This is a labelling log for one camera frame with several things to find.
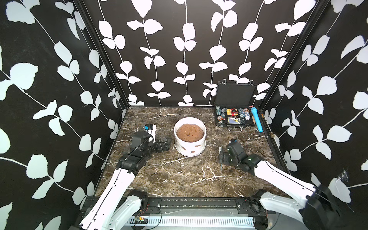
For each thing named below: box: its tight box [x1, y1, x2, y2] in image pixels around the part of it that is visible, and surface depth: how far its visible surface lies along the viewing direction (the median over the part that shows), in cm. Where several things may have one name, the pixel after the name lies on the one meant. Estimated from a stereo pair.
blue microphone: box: [250, 106, 264, 133], surface depth 113 cm
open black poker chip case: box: [214, 79, 257, 132], surface depth 113 cm
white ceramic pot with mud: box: [173, 116, 207, 158], surface depth 92 cm
